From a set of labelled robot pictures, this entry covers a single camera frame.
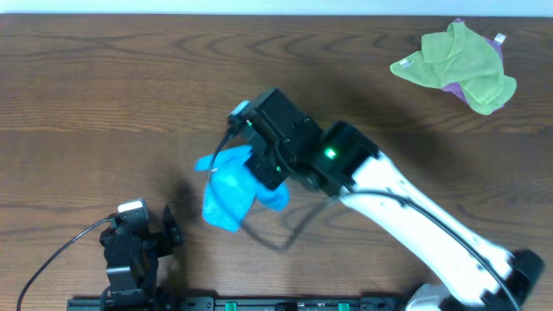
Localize blue microfiber cloth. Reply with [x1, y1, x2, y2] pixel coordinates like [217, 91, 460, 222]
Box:
[194, 145, 289, 232]

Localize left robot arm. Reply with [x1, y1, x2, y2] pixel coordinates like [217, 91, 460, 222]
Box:
[99, 201, 183, 310]

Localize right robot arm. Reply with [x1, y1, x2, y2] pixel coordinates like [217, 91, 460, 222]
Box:
[228, 88, 544, 310]

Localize purple microfiber cloth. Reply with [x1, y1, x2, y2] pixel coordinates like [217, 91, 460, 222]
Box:
[442, 18, 517, 115]

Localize green microfiber cloth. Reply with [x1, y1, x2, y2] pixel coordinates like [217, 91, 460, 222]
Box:
[390, 18, 517, 116]

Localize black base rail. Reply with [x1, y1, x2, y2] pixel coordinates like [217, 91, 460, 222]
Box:
[67, 296, 404, 311]

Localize left black camera cable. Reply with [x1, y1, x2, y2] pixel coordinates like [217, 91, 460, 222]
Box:
[16, 215, 116, 311]

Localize black camera cable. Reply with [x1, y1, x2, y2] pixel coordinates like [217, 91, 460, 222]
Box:
[207, 124, 524, 311]
[16, 215, 116, 311]

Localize right black camera cable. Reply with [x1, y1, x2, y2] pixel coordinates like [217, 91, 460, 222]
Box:
[207, 124, 524, 311]

